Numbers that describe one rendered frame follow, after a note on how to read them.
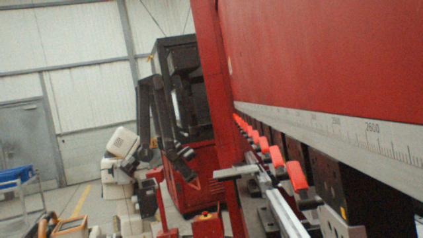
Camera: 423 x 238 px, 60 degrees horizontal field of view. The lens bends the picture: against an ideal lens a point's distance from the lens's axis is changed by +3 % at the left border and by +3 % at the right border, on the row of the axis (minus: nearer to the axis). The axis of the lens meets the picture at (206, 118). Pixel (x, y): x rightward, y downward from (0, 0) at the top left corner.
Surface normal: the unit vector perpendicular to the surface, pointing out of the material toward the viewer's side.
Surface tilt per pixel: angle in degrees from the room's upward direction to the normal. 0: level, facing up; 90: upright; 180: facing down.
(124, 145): 90
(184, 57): 90
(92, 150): 90
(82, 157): 90
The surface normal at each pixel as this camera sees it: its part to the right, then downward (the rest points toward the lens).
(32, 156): 0.22, 0.01
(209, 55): -0.03, 0.06
